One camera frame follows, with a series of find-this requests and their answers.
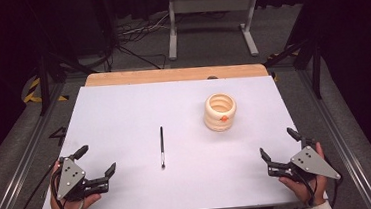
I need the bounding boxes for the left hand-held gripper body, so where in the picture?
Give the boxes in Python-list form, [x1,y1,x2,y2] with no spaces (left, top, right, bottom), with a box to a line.
[49,152,111,203]

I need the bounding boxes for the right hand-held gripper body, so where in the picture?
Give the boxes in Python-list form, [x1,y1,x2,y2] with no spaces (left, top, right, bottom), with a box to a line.
[266,143,342,186]

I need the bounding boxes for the black pen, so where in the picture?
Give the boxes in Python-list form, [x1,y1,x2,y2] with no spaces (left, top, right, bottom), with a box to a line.
[157,125,167,170]

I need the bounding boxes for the cream ribbed pen holder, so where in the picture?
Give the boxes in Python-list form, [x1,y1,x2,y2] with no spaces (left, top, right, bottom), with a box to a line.
[201,91,240,134]

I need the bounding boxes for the person's left hand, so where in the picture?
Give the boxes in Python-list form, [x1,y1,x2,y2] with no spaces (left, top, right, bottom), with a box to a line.
[46,157,103,209]

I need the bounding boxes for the person's right hand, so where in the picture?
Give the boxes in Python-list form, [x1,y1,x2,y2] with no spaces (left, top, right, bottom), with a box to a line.
[275,141,331,209]

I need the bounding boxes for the black tripod stand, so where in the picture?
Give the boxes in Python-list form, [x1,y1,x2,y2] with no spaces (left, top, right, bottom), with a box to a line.
[261,23,328,104]
[29,0,102,117]

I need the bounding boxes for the wooden table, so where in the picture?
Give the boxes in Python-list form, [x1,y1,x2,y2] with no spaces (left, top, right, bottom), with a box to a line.
[84,59,269,91]

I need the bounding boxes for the black device with red light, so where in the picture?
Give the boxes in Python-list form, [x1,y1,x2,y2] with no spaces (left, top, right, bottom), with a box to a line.
[92,0,121,54]

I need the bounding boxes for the white metal stand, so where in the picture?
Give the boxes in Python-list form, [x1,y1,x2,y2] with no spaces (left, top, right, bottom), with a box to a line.
[163,0,265,64]

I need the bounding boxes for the right hand-held gripper cable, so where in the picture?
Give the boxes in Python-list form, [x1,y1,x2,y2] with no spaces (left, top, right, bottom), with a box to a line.
[277,168,346,209]

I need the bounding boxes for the hand-held gripper cable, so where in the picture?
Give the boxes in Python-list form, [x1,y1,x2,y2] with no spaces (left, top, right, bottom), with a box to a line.
[0,162,106,209]
[277,168,346,209]

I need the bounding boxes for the left hand-held gripper cable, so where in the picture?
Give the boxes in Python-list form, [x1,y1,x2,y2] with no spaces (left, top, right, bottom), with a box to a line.
[0,162,106,209]

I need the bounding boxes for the aluminium floor rail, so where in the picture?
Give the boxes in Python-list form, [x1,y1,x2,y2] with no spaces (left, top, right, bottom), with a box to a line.
[295,64,371,209]
[0,82,77,209]

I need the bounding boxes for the bundle of floor cables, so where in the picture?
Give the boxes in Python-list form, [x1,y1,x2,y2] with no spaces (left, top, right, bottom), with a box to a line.
[104,11,176,74]

